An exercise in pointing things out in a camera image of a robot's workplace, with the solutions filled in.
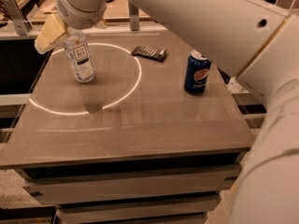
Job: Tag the chocolate rxbar wrapper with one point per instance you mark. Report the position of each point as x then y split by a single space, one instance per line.
149 53

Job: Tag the left metal bracket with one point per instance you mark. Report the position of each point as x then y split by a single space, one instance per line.
11 10

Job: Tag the middle metal bracket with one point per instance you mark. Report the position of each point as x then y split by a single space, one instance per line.
133 17

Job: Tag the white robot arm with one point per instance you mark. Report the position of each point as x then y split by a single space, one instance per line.
253 41

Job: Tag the grey drawer cabinet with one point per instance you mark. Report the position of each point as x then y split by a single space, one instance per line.
128 192

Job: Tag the metal bracket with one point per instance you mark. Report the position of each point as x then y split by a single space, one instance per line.
11 10
133 17

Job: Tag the blue pepsi can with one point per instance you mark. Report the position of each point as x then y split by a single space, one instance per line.
197 73

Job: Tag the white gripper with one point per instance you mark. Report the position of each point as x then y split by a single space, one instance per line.
79 13

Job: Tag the clear plastic water bottle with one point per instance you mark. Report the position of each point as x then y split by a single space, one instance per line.
78 55

